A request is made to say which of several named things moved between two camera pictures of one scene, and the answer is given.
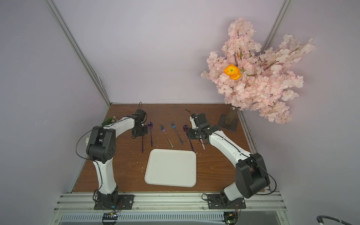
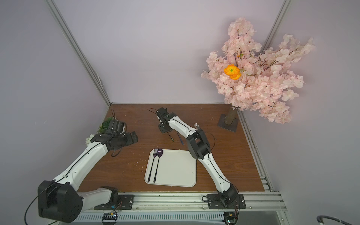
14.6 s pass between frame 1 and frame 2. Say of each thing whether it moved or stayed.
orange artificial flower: stayed
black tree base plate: stayed
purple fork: moved
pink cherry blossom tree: stayed
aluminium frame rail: stayed
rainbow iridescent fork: moved
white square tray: stayed
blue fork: stayed
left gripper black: moved
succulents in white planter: stayed
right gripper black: moved
